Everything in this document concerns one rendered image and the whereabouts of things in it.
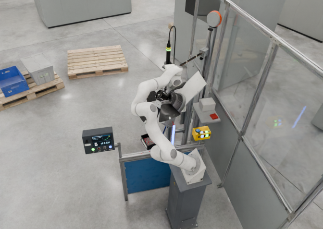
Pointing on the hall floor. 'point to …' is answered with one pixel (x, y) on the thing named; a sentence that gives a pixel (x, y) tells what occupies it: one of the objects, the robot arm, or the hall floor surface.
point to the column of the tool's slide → (204, 75)
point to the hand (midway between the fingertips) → (167, 63)
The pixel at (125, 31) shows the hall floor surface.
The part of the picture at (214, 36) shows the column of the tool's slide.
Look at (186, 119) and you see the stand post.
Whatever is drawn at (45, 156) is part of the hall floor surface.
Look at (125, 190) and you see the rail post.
